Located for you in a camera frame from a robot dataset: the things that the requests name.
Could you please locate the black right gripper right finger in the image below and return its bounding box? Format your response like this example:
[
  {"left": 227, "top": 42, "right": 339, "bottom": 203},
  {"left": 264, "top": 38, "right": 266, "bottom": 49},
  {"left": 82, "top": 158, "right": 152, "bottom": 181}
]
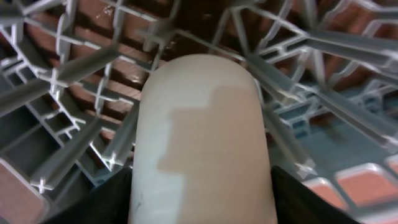
[{"left": 271, "top": 166, "right": 359, "bottom": 224}]

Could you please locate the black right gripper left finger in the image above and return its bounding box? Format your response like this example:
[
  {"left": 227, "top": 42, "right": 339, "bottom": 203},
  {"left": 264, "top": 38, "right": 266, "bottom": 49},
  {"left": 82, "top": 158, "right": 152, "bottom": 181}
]
[{"left": 44, "top": 168, "right": 132, "bottom": 224}]

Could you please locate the pale green cup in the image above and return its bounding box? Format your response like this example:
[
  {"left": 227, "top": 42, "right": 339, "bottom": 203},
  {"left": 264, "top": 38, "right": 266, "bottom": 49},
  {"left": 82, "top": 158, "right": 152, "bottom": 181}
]
[{"left": 131, "top": 54, "right": 277, "bottom": 223}]

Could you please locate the grey dishwasher rack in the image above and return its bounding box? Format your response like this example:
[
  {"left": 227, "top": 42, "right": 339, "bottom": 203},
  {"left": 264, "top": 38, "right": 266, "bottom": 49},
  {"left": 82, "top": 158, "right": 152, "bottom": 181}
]
[{"left": 1, "top": 1, "right": 397, "bottom": 223}]

